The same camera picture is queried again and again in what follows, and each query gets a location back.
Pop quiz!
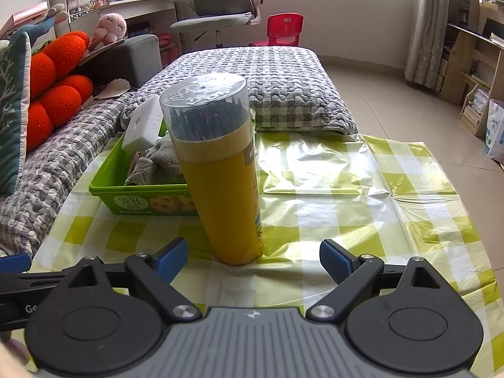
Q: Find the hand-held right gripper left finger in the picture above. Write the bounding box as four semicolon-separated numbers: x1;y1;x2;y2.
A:
59;237;202;322

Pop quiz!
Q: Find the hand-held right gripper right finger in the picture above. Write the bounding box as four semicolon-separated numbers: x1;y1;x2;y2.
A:
306;238;453;322

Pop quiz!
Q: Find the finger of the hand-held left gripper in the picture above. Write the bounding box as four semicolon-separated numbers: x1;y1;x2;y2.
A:
0;253;75;291

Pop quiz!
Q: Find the green plastic tray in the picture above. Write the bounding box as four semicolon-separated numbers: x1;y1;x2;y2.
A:
89;108;256;216

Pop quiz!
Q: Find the grey cloth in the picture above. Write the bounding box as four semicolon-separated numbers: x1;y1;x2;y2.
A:
125;137;188;187

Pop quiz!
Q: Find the white sponge block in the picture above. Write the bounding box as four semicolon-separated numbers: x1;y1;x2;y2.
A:
121;98;164;152

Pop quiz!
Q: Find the person's left hand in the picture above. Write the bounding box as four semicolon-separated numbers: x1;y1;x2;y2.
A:
0;333;31;368

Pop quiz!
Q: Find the yellow-green checkered tablecloth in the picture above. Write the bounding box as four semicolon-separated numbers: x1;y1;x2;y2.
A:
31;130;497;371

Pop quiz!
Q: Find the yellow canister with clear lid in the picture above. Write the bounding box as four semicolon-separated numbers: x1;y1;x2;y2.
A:
159;73;264;265

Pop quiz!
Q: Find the grey quilted sofa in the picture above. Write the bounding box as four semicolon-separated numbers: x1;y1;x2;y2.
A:
0;33;163;261

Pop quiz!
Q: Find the teal pillow with tree print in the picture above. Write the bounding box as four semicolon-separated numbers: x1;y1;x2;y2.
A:
0;31;33;196

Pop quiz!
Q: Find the orange carrot plush pillow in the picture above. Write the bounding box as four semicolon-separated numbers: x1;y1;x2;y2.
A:
26;31;95;153

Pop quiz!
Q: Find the white paper sheet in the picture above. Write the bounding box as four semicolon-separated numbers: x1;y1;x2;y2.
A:
93;79;131;99

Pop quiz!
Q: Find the small wooden rack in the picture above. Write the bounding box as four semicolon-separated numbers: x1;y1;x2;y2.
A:
459;83;492;139

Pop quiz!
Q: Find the white paper bag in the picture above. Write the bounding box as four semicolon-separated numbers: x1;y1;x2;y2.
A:
485;99;504;173

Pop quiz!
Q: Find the grey knitted cushion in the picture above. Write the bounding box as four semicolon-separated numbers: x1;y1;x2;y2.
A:
120;46;359;137

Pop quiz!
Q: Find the flat board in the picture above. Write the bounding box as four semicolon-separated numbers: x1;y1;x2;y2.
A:
79;39;127;66

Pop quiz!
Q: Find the blue plush toy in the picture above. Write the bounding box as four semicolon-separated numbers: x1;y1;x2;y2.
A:
10;4;69;43

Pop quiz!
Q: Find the red plastic child chair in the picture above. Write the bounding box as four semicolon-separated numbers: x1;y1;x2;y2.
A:
249;13;305;47

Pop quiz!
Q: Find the pink plush toy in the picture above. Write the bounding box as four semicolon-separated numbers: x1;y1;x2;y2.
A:
87;13;128;51

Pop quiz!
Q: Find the pink box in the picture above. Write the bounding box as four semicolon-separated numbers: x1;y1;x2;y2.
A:
0;2;50;39

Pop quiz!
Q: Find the wooden shelf unit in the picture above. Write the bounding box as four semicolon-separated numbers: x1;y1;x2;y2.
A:
437;0;504;99

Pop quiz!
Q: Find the beige curtain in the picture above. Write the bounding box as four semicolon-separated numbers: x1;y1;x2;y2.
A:
405;0;462;86

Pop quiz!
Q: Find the white desk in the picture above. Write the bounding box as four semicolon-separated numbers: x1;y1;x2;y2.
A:
69;0;182;37

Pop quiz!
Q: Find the grey office chair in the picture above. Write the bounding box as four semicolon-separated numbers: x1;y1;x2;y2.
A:
170;0;264;47

